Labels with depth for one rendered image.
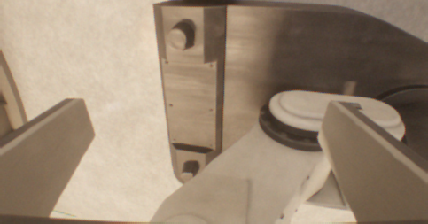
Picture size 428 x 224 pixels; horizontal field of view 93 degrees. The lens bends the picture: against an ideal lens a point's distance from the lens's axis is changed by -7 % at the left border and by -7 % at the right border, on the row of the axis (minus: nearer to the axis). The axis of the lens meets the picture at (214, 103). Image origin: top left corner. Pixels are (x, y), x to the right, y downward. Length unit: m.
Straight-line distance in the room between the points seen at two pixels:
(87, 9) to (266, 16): 0.57
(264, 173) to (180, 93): 0.29
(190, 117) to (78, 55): 0.51
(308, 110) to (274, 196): 0.15
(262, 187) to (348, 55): 0.31
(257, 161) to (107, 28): 0.63
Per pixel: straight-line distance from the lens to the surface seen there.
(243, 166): 0.31
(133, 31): 0.74
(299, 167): 0.32
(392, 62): 0.53
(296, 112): 0.35
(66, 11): 0.87
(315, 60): 0.48
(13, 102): 1.27
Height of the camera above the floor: 0.61
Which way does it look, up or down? 58 degrees down
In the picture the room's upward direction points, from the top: 157 degrees counter-clockwise
